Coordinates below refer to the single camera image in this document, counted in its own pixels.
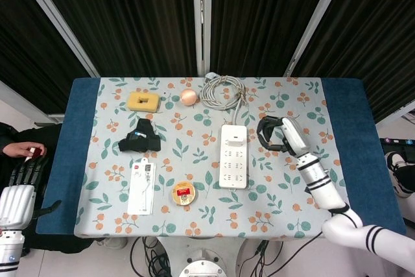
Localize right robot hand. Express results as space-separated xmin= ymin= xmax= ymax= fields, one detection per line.
xmin=256 ymin=115 xmax=309 ymax=158

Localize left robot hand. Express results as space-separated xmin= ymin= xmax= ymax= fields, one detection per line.
xmin=0 ymin=156 xmax=62 ymax=230

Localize person's bare hand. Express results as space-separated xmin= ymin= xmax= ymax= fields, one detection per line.
xmin=1 ymin=141 xmax=48 ymax=158

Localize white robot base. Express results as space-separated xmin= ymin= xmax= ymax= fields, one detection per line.
xmin=158 ymin=237 xmax=270 ymax=277

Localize white power strip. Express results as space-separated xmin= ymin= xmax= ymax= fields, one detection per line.
xmin=219 ymin=123 xmax=249 ymax=191

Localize floral tablecloth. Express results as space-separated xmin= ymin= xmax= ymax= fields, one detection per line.
xmin=73 ymin=77 xmax=358 ymax=239

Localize person's black clothing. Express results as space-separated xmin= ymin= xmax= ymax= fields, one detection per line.
xmin=0 ymin=122 xmax=63 ymax=174

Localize blue table cover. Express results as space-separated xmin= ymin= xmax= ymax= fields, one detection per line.
xmin=35 ymin=77 xmax=407 ymax=236

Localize black curtain panel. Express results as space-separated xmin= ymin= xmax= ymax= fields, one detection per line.
xmin=209 ymin=0 xmax=338 ymax=77
xmin=290 ymin=0 xmax=415 ymax=125
xmin=0 ymin=0 xmax=91 ymax=116
xmin=29 ymin=0 xmax=199 ymax=78

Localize black device with lights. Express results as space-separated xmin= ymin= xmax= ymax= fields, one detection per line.
xmin=379 ymin=137 xmax=415 ymax=149

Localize pink ball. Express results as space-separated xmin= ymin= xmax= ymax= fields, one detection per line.
xmin=180 ymin=88 xmax=198 ymax=106

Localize black and white shoe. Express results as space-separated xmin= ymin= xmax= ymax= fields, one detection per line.
xmin=385 ymin=151 xmax=415 ymax=199

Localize round yellow tin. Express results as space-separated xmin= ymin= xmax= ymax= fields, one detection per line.
xmin=171 ymin=180 xmax=199 ymax=207

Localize white packaged ruler set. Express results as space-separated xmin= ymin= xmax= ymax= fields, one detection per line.
xmin=126 ymin=157 xmax=158 ymax=216

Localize yellow sponge block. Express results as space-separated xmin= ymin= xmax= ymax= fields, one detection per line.
xmin=127 ymin=91 xmax=162 ymax=113

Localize white frame rail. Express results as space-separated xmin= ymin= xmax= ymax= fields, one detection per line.
xmin=0 ymin=80 xmax=64 ymax=128
xmin=375 ymin=99 xmax=415 ymax=129

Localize grey cable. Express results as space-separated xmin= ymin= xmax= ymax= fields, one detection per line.
xmin=202 ymin=72 xmax=249 ymax=125

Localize white frame post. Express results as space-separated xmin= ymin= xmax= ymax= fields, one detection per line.
xmin=191 ymin=0 xmax=213 ymax=78
xmin=283 ymin=0 xmax=351 ymax=77
xmin=11 ymin=0 xmax=101 ymax=78

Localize black strap brace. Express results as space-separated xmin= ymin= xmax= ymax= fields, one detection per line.
xmin=117 ymin=118 xmax=162 ymax=154

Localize black floor cables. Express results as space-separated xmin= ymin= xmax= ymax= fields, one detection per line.
xmin=129 ymin=236 xmax=283 ymax=277

